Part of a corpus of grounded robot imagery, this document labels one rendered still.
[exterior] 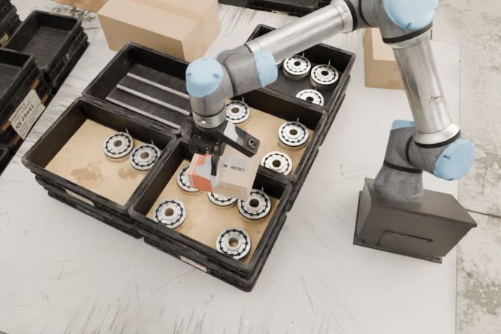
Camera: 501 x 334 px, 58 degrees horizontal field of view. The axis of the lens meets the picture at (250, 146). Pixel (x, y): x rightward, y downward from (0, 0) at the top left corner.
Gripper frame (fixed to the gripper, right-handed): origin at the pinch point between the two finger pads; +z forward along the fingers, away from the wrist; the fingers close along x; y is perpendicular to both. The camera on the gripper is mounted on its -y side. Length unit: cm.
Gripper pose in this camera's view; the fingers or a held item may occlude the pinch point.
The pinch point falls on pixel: (224, 165)
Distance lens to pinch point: 119.0
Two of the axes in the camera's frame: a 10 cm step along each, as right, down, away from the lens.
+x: -2.7, 8.0, -5.4
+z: 0.2, 5.7, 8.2
